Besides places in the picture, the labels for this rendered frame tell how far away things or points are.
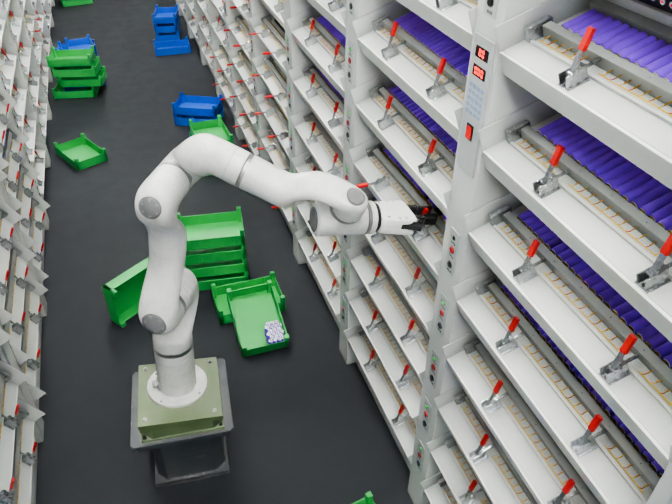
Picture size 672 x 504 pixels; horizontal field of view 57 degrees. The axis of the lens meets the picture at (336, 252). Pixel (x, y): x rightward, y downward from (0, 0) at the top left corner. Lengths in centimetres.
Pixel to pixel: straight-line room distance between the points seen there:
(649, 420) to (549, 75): 57
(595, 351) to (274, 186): 79
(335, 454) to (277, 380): 41
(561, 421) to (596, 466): 10
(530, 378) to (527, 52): 64
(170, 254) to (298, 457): 97
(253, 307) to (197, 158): 136
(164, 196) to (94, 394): 129
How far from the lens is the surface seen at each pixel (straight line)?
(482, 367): 162
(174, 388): 207
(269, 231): 335
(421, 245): 167
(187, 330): 195
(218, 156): 151
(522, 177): 121
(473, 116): 130
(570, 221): 112
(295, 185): 149
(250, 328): 274
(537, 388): 136
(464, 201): 139
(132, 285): 295
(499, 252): 134
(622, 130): 98
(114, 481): 241
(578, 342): 119
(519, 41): 123
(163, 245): 170
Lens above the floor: 194
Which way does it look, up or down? 37 degrees down
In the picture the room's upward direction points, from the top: 1 degrees clockwise
